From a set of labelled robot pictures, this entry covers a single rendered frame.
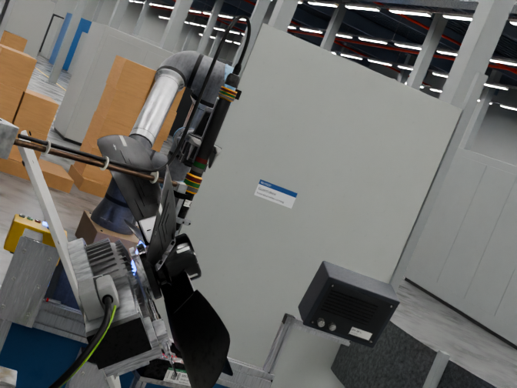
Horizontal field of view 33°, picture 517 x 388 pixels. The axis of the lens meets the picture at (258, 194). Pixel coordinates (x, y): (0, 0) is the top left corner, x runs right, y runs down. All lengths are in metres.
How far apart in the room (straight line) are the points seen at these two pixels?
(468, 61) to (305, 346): 5.11
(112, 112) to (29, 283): 8.23
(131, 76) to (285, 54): 6.26
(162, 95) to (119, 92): 7.63
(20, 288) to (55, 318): 0.59
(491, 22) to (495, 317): 4.71
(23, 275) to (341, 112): 2.44
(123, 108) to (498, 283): 5.63
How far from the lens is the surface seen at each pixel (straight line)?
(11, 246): 2.60
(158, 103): 2.62
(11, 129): 1.86
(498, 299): 12.40
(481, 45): 9.09
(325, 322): 2.82
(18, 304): 2.13
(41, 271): 2.11
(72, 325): 2.70
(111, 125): 10.31
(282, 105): 4.15
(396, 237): 4.44
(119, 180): 2.19
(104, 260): 2.12
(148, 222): 2.21
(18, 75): 9.64
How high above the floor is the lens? 1.62
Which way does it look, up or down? 5 degrees down
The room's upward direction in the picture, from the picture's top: 22 degrees clockwise
